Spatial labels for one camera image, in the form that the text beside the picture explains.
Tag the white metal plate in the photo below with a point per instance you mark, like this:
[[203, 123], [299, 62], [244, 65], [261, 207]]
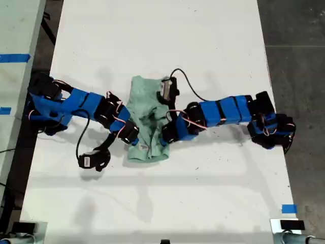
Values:
[[274, 226]]

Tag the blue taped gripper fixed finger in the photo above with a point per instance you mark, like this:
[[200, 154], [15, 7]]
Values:
[[135, 141], [164, 144]]

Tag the black camera box white label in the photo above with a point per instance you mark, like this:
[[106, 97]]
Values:
[[87, 161]]

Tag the square blue tape piece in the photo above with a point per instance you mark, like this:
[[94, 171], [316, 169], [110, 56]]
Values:
[[289, 209]]

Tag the long blue tape strip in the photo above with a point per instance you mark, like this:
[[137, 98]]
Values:
[[14, 58]]

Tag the black camera box silver face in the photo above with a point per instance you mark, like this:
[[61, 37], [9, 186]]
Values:
[[167, 90]]

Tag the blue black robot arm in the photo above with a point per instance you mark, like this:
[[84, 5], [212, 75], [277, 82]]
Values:
[[76, 104], [228, 109]]

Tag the small black knob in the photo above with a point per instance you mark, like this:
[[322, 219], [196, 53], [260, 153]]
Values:
[[165, 241]]

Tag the black stand leg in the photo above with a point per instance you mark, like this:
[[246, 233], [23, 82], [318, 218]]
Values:
[[49, 28]]

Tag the pale green T-shirt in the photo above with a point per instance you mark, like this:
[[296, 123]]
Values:
[[146, 119]]

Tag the small black box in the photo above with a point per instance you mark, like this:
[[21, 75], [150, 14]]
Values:
[[24, 226], [292, 225]]

